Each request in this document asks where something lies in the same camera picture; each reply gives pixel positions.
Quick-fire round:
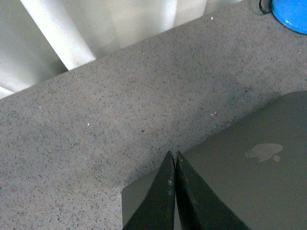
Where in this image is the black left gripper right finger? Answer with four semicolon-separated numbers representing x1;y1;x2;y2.
175;152;250;230

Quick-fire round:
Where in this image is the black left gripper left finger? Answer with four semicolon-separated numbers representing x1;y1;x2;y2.
123;150;175;230

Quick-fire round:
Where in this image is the silver laptop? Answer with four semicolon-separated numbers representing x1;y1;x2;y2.
122;91;307;230

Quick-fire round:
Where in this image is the white curtain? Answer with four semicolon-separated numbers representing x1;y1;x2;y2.
0;0;239;98

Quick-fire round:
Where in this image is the blue lamp base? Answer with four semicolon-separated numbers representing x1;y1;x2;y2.
272;0;307;35

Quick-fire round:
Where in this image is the black lamp power cable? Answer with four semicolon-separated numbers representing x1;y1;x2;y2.
258;0;273;14

